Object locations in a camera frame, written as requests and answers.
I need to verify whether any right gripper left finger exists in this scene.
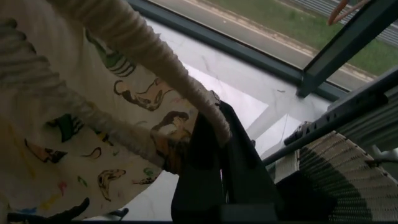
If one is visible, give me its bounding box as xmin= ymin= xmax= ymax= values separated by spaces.
xmin=170 ymin=112 xmax=225 ymax=222

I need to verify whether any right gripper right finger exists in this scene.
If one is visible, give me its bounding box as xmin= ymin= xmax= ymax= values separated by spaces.
xmin=220 ymin=101 xmax=282 ymax=222

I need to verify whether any cream printed garment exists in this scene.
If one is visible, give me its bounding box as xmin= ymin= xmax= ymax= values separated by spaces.
xmin=0 ymin=0 xmax=233 ymax=222

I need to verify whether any white laundry basket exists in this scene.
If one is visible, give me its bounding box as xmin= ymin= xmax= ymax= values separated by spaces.
xmin=267 ymin=130 xmax=398 ymax=222

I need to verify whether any black clothes rack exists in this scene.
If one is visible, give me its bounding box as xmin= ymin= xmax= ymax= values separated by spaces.
xmin=262 ymin=67 xmax=398 ymax=167

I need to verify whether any pink clothes hanger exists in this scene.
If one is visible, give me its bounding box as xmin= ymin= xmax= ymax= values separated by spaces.
xmin=326 ymin=0 xmax=371 ymax=26

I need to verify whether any beige curtain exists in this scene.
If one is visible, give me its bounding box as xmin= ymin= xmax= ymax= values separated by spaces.
xmin=337 ymin=90 xmax=398 ymax=153

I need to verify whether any window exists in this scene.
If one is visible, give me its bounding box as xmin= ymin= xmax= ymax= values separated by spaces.
xmin=127 ymin=0 xmax=398 ymax=102

